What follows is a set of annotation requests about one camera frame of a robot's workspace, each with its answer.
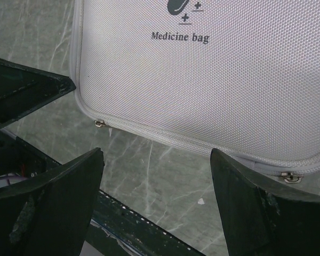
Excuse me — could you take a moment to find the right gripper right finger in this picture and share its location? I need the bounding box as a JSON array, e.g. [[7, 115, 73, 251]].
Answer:
[[210, 149, 320, 255]]

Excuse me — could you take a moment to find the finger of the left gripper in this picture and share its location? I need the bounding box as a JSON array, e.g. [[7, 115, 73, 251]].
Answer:
[[0, 58, 76, 128]]

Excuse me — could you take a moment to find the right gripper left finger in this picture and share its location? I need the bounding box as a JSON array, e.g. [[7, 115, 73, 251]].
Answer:
[[0, 148, 104, 255]]

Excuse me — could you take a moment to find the white medicine kit case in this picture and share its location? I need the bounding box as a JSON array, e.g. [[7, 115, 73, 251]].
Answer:
[[70, 1, 320, 177]]

